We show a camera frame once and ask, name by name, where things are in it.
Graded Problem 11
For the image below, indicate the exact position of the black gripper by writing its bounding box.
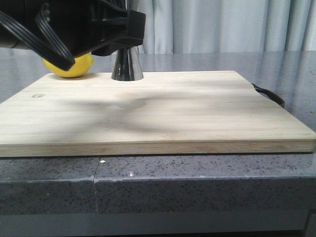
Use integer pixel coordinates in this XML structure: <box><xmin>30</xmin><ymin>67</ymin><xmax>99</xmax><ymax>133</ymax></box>
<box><xmin>0</xmin><ymin>0</ymin><xmax>146</xmax><ymax>56</ymax></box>

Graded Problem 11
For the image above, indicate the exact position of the black ribbon cable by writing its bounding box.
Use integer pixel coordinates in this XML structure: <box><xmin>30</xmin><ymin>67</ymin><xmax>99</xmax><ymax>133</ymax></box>
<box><xmin>0</xmin><ymin>3</ymin><xmax>76</xmax><ymax>71</ymax></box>

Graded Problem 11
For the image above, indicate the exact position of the grey curtain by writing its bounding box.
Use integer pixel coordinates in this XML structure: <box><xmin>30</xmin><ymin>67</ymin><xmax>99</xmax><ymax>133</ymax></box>
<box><xmin>132</xmin><ymin>0</ymin><xmax>316</xmax><ymax>54</ymax></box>

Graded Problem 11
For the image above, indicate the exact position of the wooden cutting board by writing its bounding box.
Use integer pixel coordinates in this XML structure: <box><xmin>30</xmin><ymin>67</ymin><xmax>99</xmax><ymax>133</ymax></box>
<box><xmin>0</xmin><ymin>71</ymin><xmax>316</xmax><ymax>157</ymax></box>

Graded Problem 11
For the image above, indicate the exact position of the steel hourglass jigger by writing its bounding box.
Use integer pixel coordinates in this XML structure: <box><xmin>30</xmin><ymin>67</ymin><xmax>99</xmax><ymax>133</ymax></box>
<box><xmin>111</xmin><ymin>46</ymin><xmax>144</xmax><ymax>81</ymax></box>

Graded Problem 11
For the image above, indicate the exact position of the black board handle strap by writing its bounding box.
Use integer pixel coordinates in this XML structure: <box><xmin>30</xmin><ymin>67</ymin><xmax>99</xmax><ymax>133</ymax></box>
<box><xmin>251</xmin><ymin>83</ymin><xmax>285</xmax><ymax>108</ymax></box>

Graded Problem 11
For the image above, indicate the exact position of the yellow lemon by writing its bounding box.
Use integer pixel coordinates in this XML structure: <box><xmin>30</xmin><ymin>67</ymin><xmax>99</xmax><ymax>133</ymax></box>
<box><xmin>42</xmin><ymin>53</ymin><xmax>94</xmax><ymax>78</ymax></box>

